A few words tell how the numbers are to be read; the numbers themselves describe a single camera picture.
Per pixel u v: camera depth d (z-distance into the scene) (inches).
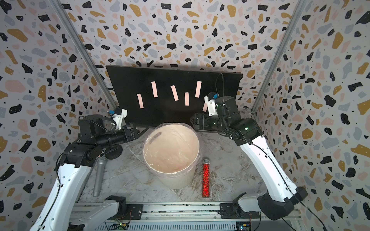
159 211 30.0
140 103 28.8
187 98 28.0
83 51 33.6
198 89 26.4
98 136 18.9
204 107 28.7
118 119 22.6
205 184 31.0
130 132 22.0
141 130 23.3
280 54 34.6
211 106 22.3
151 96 27.6
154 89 27.1
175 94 27.3
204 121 21.5
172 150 30.7
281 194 14.7
